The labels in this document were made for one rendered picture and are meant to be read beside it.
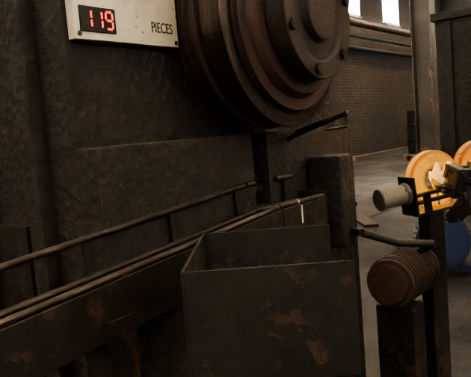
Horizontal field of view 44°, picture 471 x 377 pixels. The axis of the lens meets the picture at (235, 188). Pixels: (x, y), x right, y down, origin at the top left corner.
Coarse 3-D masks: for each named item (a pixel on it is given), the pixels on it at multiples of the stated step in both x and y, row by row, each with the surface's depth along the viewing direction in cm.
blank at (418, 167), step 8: (424, 152) 160; (432, 152) 160; (440, 152) 160; (416, 160) 159; (424, 160) 159; (432, 160) 160; (440, 160) 160; (448, 160) 161; (408, 168) 160; (416, 168) 158; (424, 168) 159; (440, 168) 161; (408, 176) 159; (416, 176) 159; (424, 176) 159; (416, 184) 159; (424, 184) 159; (416, 192) 159; (440, 200) 161; (448, 200) 162
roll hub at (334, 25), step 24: (264, 0) 116; (288, 0) 114; (312, 0) 120; (336, 0) 131; (288, 24) 114; (312, 24) 120; (336, 24) 132; (288, 48) 116; (312, 48) 123; (336, 48) 130; (312, 72) 121; (336, 72) 129
